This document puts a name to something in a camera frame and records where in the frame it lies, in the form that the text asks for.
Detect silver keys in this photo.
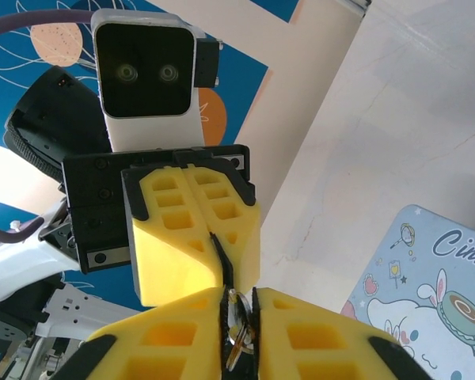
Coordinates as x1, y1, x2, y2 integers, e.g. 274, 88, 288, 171
222, 287, 259, 374

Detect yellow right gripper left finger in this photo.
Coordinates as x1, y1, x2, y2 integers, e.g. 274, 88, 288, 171
59, 287, 227, 380

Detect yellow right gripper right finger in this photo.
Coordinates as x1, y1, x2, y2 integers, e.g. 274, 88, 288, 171
251, 287, 435, 380

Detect pastel cartoon tin box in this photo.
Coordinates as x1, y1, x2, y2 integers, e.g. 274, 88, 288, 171
340, 203, 475, 380

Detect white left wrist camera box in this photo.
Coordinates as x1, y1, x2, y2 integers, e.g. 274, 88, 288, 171
90, 9, 222, 154

